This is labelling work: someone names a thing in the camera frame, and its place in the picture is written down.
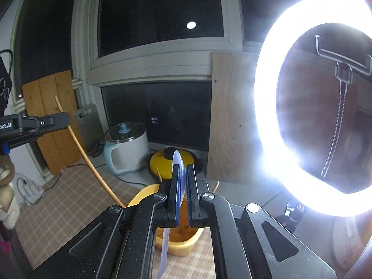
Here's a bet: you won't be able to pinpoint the yellow plastic container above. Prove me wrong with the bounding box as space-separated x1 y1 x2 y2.
127 184 204 258

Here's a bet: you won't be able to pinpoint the checked tablecloth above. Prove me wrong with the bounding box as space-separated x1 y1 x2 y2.
12 158 216 279

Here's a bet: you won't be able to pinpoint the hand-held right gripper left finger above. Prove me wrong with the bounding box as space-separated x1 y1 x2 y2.
30 164 182 279

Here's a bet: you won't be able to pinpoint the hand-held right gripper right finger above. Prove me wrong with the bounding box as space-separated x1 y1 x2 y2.
187 164 338 279

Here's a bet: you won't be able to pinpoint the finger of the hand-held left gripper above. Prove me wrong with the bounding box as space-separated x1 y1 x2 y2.
21 111 71 136
8 132 45 146

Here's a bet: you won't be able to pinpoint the white window frame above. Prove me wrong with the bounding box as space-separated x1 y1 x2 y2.
71 0 245 86

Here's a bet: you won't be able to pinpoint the ring light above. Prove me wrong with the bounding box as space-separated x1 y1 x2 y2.
253 0 372 217

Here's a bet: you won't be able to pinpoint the black scissors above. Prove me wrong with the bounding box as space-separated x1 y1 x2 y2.
87 141 106 157

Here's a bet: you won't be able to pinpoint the grey cutting board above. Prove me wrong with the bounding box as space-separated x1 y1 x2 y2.
74 103 102 152

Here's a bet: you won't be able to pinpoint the black power cable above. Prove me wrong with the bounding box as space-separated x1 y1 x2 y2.
60 163 149 186

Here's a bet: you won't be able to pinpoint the translucent plastic spoon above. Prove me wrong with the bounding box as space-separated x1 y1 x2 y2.
155 150 188 279

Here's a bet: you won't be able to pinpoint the person's left forearm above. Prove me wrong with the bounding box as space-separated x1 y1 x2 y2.
0 155 19 230

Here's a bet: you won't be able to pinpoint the orange wooden plank board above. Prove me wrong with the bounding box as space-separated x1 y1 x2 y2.
22 70 85 176

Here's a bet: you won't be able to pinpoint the white and blue electric pot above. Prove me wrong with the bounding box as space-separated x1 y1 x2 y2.
104 121 150 176

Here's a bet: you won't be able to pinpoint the phone holder on gooseneck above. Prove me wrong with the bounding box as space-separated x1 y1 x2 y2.
315 34 372 181

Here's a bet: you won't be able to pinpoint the white power strip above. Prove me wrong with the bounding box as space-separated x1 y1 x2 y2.
17 176 44 204

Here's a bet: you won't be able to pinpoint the black clay pot yellow lid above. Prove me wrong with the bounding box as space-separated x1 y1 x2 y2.
147 148 204 181

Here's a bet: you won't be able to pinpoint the pale plywood board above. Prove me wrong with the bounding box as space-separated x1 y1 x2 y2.
206 52 279 185

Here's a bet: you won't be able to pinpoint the floral white rice cooker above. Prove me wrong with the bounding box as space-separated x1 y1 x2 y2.
331 215 369 274

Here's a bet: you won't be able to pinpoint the red-tipped wooden chopstick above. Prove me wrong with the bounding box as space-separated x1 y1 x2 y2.
55 96 126 208

